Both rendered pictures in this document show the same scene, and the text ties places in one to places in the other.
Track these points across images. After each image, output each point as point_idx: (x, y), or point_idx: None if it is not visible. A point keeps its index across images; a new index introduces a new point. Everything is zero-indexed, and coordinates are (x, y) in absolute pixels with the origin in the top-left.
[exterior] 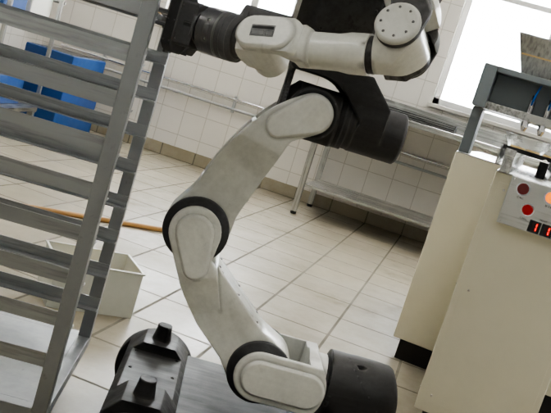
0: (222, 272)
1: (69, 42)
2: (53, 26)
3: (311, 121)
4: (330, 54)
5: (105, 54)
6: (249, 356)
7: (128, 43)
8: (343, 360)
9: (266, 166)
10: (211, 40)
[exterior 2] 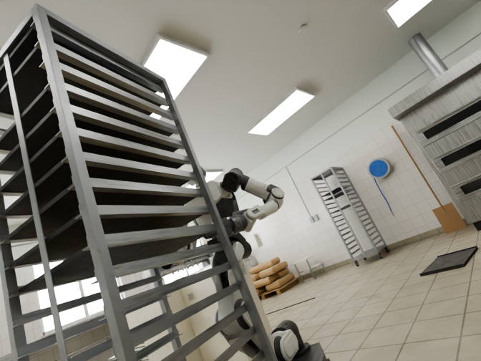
0: None
1: (208, 251)
2: (202, 248)
3: (241, 250)
4: (270, 208)
5: (217, 250)
6: (282, 343)
7: (145, 278)
8: (282, 326)
9: None
10: (241, 224)
